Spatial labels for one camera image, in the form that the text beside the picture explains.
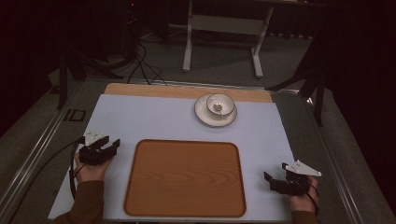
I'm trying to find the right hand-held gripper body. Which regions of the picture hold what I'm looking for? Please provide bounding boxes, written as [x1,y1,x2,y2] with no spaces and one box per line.
[277,160,322,197]

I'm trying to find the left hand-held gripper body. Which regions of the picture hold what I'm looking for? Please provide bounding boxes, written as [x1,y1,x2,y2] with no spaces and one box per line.
[78,130,114,167]

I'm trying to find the person's left hand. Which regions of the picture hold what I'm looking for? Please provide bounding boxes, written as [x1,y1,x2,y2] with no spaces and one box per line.
[73,155,115,185]

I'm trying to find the person's right hand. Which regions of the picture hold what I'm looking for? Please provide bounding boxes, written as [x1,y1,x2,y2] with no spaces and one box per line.
[288,175,319,215]

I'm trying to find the white table mat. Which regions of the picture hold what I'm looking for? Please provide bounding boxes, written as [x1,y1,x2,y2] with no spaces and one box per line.
[48,93,295,223]

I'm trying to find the wooden tray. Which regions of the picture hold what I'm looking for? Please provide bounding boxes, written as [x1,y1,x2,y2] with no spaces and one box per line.
[123,138,248,218]

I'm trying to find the white bowl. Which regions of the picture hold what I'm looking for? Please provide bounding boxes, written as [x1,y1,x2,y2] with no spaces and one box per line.
[205,92,236,119]

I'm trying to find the black stand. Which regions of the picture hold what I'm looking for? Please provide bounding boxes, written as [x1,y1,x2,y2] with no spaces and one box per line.
[264,31,331,127]
[49,0,125,110]

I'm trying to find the white saucer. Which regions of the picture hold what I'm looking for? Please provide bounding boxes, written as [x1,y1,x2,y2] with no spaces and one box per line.
[193,93,238,129]

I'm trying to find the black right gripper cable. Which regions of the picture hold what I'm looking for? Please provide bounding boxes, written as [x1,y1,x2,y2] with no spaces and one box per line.
[303,181,321,224]

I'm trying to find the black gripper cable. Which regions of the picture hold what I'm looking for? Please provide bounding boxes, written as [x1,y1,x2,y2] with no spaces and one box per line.
[303,181,321,224]
[8,136,86,224]

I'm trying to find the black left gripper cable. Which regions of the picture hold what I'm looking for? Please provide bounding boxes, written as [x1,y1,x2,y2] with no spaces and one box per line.
[8,136,86,224]

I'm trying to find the black rectangular floor bracket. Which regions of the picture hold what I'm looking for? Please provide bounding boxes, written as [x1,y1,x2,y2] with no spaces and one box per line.
[64,108,87,123]

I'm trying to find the metal floor rail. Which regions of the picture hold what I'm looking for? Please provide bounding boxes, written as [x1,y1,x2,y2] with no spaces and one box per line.
[300,91,366,224]
[0,81,82,216]

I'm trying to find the black floor cables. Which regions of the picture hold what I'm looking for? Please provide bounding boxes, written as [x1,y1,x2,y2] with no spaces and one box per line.
[125,40,169,86]

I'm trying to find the white metal table frame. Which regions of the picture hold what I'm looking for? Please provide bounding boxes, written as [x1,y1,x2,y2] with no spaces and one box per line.
[182,0,275,79]

